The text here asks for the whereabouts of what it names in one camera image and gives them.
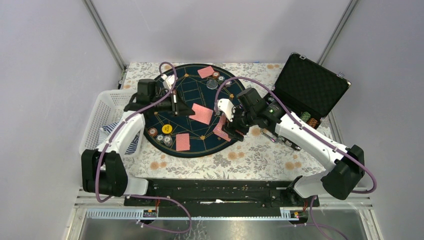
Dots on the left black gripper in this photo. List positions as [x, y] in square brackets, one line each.
[178, 107]

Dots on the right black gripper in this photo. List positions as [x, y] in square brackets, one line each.
[230, 127]

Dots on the red playing card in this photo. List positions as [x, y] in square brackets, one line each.
[182, 142]
[206, 72]
[202, 114]
[221, 134]

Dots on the yellow dealer button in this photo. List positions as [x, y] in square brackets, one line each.
[167, 129]

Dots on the red five chip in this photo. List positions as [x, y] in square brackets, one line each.
[152, 132]
[215, 74]

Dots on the green fifty chip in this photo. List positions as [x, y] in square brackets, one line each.
[221, 79]

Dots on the red card deck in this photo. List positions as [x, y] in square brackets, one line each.
[219, 125]

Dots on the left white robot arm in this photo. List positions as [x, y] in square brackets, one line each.
[103, 171]

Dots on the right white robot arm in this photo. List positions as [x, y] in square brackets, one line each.
[343, 166]

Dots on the round dark blue poker mat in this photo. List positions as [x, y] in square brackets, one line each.
[193, 89]

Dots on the clear plastic disc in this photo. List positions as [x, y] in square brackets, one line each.
[212, 84]

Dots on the floral tablecloth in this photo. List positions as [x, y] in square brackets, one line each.
[256, 158]

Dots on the green chip row in case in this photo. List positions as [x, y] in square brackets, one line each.
[305, 116]

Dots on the black chip carrying case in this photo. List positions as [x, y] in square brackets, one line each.
[305, 86]

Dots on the red chip row in case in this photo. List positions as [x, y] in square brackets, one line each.
[314, 123]

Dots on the white plastic basket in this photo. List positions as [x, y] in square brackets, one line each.
[109, 108]

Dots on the striped blue white cloth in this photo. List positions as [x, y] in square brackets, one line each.
[104, 131]

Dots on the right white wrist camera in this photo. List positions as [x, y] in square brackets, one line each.
[225, 106]

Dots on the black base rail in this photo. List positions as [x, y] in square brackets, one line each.
[212, 198]

